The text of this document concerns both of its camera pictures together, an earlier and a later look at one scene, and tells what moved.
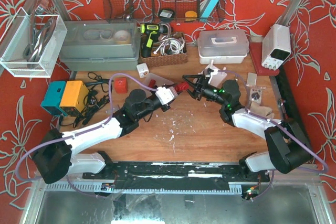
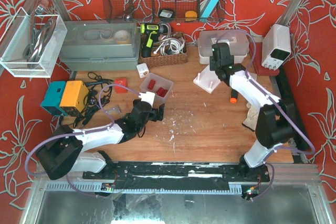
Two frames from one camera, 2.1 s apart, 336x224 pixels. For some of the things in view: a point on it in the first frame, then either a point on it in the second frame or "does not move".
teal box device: x=51 y=102 does not move
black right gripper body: x=200 y=88 to x=219 y=50
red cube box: x=121 y=85 does not move
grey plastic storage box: x=101 y=45 does not move
